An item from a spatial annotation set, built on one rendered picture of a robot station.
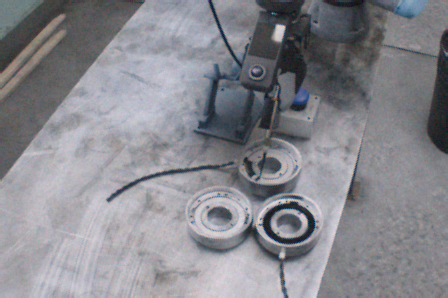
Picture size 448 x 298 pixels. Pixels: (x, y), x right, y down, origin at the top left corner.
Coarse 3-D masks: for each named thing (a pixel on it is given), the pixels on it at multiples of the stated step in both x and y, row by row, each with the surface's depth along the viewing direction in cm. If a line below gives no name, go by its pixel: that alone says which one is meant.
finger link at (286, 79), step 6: (282, 72) 86; (288, 72) 85; (282, 78) 86; (288, 78) 86; (294, 78) 86; (282, 84) 87; (288, 84) 87; (294, 84) 86; (282, 90) 88; (288, 90) 88; (294, 90) 87; (282, 96) 89; (288, 96) 88; (294, 96) 88; (282, 102) 90; (288, 102) 89; (282, 108) 91
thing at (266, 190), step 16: (256, 144) 99; (272, 144) 100; (288, 144) 98; (240, 160) 96; (256, 160) 97; (272, 160) 98; (240, 176) 95; (272, 176) 94; (256, 192) 94; (272, 192) 93
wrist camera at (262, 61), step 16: (272, 16) 80; (288, 16) 79; (256, 32) 79; (272, 32) 79; (288, 32) 81; (256, 48) 79; (272, 48) 78; (256, 64) 78; (272, 64) 78; (240, 80) 78; (256, 80) 77; (272, 80) 77
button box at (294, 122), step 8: (312, 96) 106; (304, 104) 104; (312, 104) 105; (288, 112) 103; (296, 112) 103; (304, 112) 103; (312, 112) 103; (280, 120) 104; (288, 120) 103; (296, 120) 102; (304, 120) 102; (312, 120) 102; (280, 128) 105; (288, 128) 104; (296, 128) 104; (304, 128) 103; (312, 128) 104; (296, 136) 105; (304, 136) 104
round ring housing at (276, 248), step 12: (264, 204) 89; (276, 204) 90; (300, 204) 90; (312, 204) 89; (276, 216) 88; (288, 216) 89; (300, 216) 88; (276, 228) 87; (300, 228) 89; (264, 240) 84; (312, 240) 84; (276, 252) 84; (288, 252) 84; (300, 252) 84
